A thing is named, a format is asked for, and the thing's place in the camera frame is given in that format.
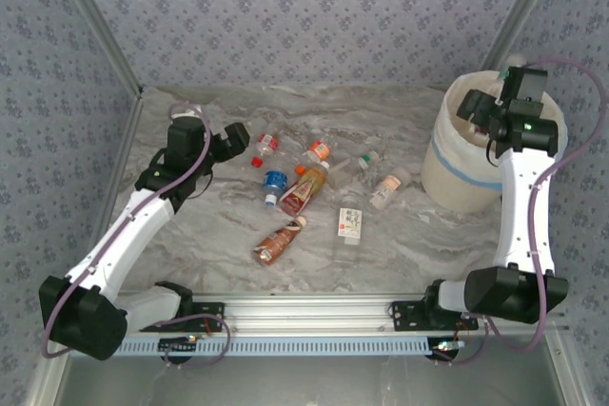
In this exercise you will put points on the red label clear bottle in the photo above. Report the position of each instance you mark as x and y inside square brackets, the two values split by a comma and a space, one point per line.
[269, 142]

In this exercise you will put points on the blue label clear bottle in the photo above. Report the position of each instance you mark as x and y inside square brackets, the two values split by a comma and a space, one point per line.
[275, 181]

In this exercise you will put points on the gold red label bottle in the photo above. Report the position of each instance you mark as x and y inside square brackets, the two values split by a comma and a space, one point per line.
[304, 187]

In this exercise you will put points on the orange label clear bottle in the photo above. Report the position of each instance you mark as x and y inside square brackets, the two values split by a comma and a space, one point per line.
[320, 149]

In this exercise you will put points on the brown coffee bottle cream cap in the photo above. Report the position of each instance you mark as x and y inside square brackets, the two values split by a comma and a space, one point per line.
[278, 242]

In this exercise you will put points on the orange white label bottle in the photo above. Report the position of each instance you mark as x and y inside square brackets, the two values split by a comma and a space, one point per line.
[387, 187]

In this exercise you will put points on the clear crushed plastic bottle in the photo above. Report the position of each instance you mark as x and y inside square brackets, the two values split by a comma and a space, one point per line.
[340, 173]

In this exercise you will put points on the green cap clear bottle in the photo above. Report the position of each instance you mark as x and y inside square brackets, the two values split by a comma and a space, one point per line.
[366, 158]

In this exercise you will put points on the white label clear bottle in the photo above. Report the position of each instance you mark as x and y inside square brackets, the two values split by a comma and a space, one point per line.
[349, 223]

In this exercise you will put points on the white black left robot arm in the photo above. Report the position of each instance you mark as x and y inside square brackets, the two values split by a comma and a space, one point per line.
[138, 220]

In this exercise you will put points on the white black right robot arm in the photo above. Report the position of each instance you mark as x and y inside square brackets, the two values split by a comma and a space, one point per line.
[518, 206]

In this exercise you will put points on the white plastic bin liner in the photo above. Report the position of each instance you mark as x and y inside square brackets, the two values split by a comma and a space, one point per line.
[442, 135]

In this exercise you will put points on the white bin with blue band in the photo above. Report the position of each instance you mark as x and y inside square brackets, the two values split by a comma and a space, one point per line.
[452, 187]

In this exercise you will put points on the small left circuit board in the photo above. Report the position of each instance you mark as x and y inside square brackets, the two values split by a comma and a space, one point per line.
[183, 340]

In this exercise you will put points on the small circuit board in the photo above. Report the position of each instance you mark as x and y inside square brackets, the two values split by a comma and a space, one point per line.
[447, 345]
[183, 340]

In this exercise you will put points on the small right circuit board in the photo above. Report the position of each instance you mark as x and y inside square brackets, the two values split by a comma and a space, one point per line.
[447, 345]

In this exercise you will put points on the grey metal base panel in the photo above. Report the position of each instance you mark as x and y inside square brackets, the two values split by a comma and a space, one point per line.
[304, 382]

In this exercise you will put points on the aluminium corner post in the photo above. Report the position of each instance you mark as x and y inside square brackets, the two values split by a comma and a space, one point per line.
[521, 6]
[101, 21]

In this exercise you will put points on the aluminium front rail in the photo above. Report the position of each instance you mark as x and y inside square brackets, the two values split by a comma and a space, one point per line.
[304, 313]

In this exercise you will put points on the aluminium side rail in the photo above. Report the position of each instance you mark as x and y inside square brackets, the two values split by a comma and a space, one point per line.
[568, 373]

